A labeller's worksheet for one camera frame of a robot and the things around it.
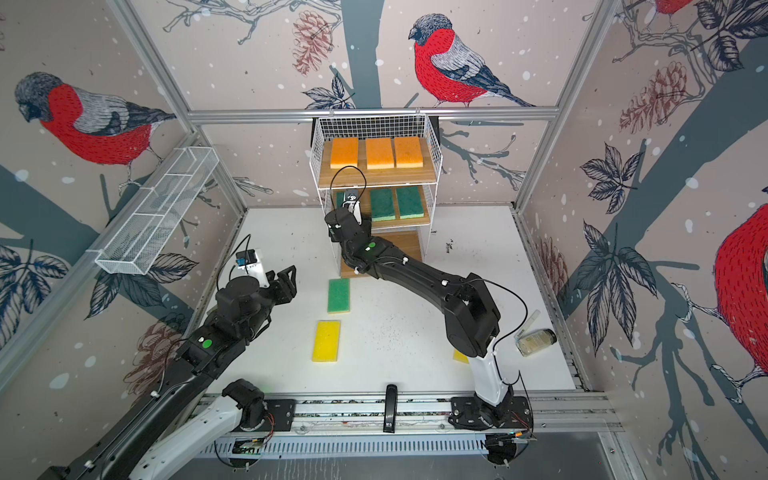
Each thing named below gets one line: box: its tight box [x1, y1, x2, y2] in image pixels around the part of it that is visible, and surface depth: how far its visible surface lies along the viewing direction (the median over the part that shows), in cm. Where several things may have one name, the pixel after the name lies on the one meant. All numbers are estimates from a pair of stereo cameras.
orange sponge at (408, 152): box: [395, 136, 423, 168], surface depth 76 cm
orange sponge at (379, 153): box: [367, 138, 394, 170], surface depth 77 cm
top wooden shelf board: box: [319, 138, 437, 188], surface depth 74 cm
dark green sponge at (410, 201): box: [396, 185, 424, 219], surface depth 87 cm
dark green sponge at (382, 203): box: [370, 188, 395, 221], surface depth 86 cm
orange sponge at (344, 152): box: [330, 137, 359, 169], surface depth 77 cm
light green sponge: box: [328, 278, 351, 313], surface depth 97 cm
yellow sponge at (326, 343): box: [311, 320, 341, 363], surface depth 87 cm
